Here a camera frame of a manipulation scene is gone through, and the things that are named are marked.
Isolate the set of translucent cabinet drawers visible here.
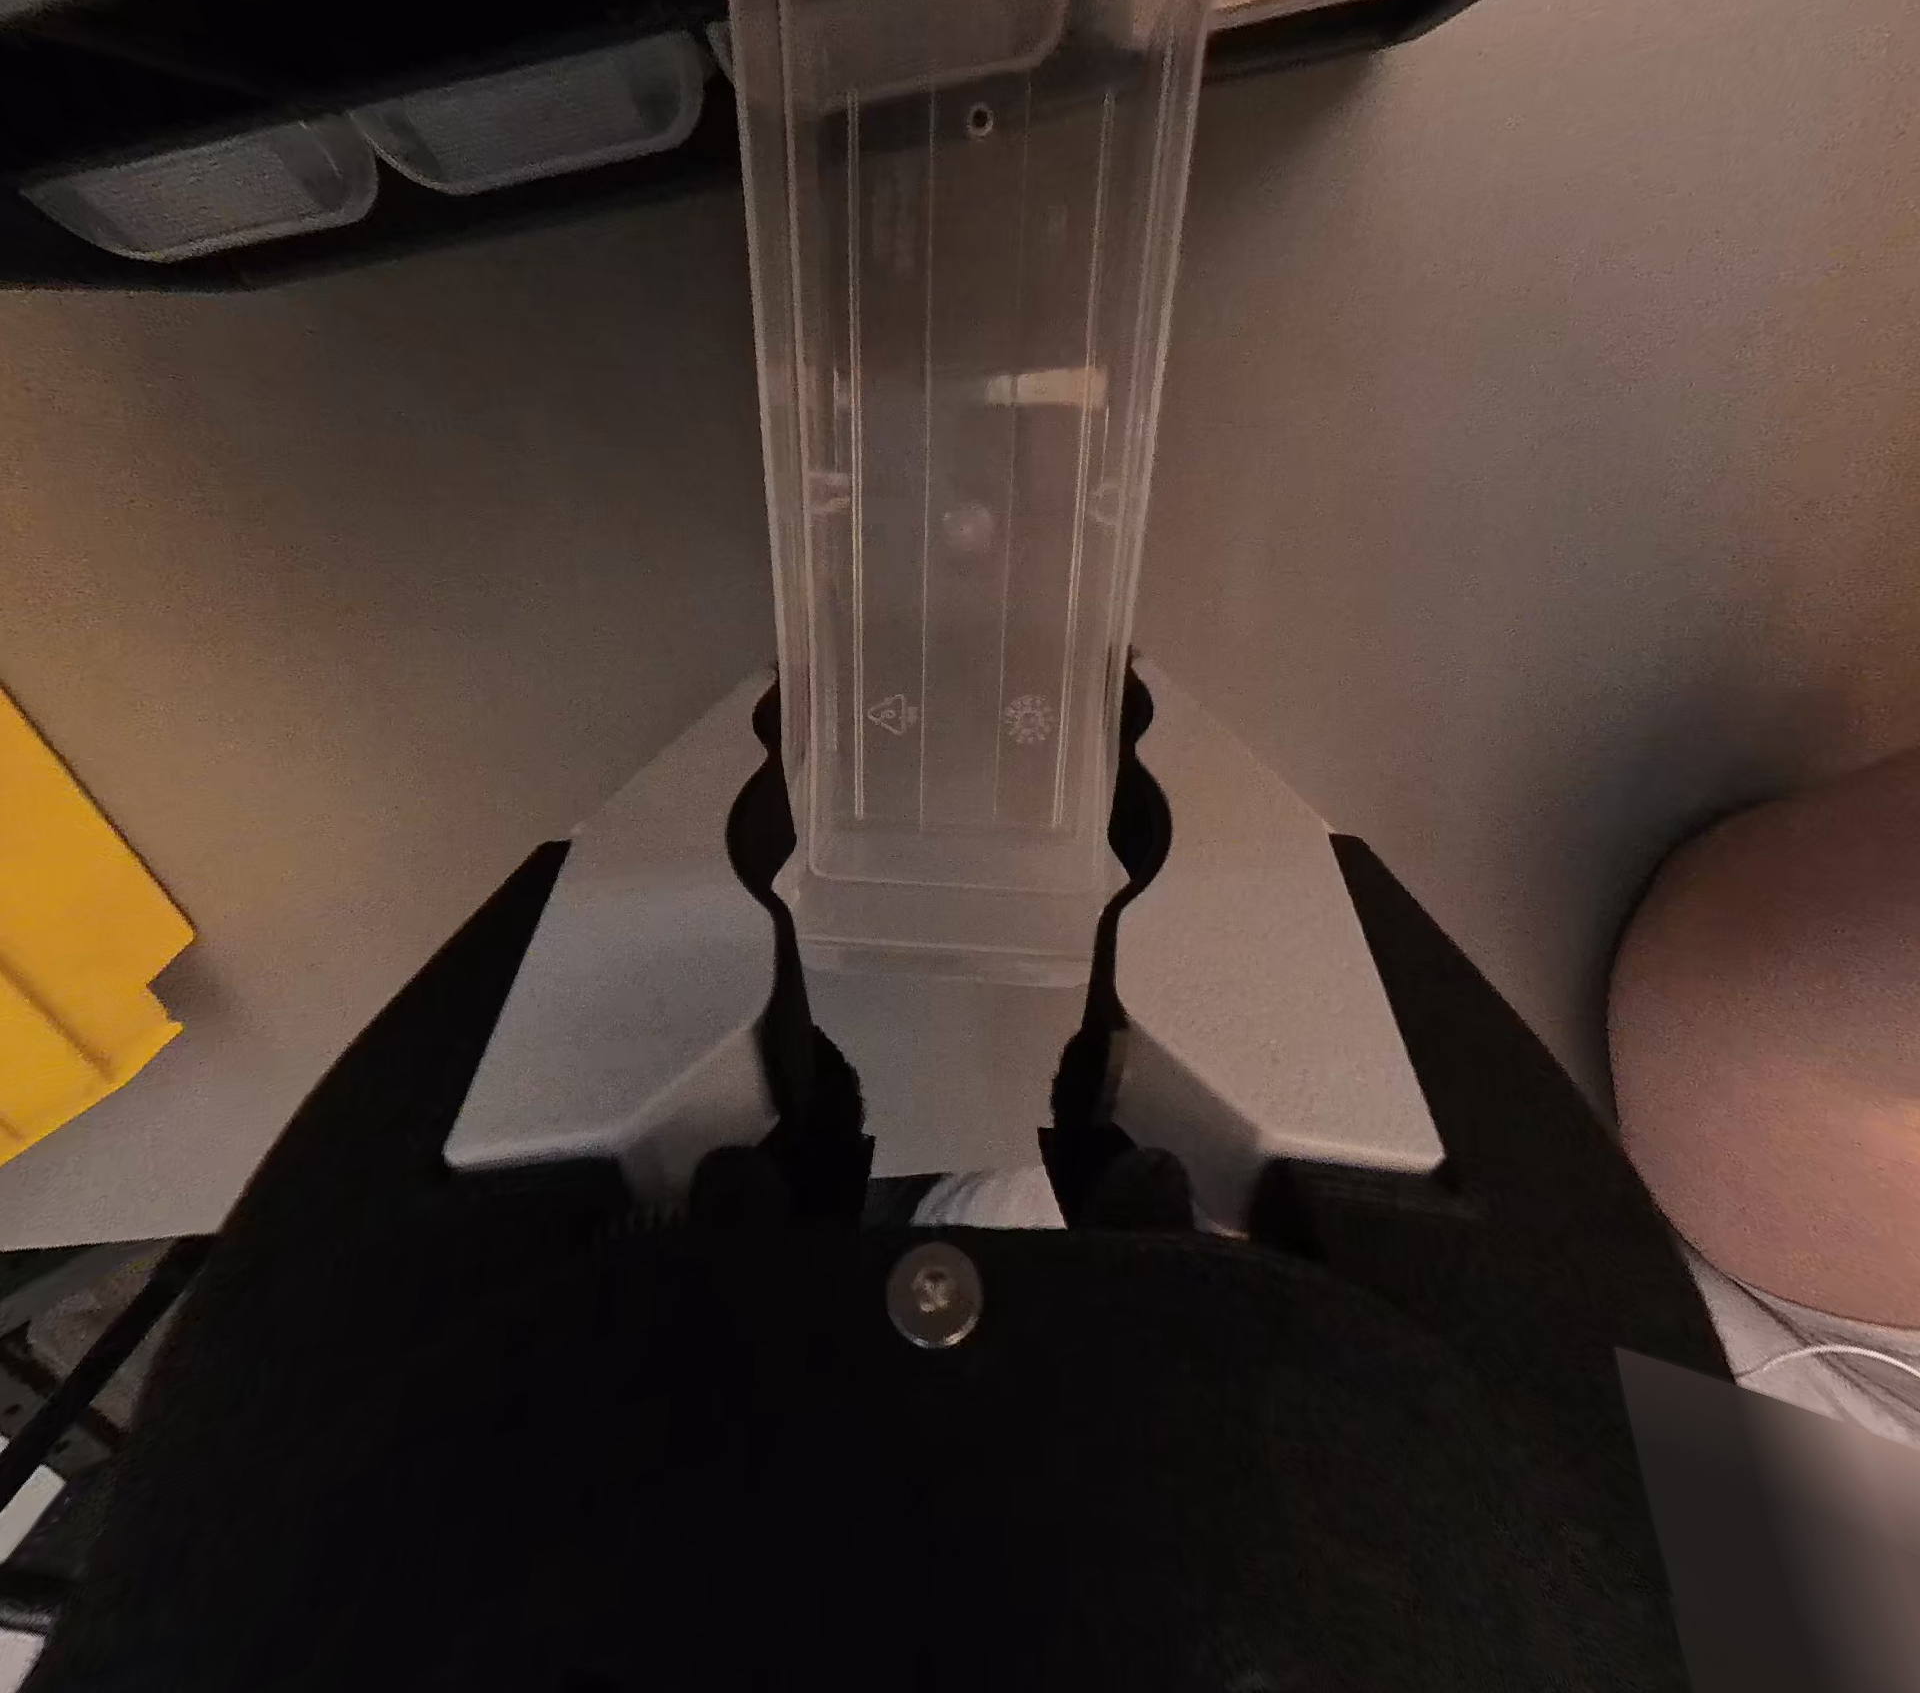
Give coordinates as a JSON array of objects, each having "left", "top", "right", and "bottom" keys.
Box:
[{"left": 0, "top": 0, "right": 1698, "bottom": 266}]

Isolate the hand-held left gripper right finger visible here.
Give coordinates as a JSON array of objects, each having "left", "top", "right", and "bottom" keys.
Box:
[{"left": 1037, "top": 654, "right": 1451, "bottom": 1233}]

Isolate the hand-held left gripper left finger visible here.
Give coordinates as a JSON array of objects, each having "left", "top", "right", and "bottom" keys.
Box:
[{"left": 442, "top": 661, "right": 880, "bottom": 1225}]

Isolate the yellow plastic bin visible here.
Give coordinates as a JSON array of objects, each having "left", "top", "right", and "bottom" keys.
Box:
[{"left": 0, "top": 685, "right": 198, "bottom": 1170}]

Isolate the person's right forearm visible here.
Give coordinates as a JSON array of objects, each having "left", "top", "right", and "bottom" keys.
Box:
[{"left": 1608, "top": 749, "right": 1920, "bottom": 1334}]

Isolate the clear plastic drawer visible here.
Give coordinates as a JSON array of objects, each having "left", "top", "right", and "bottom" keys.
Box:
[{"left": 715, "top": 0, "right": 1213, "bottom": 990}]

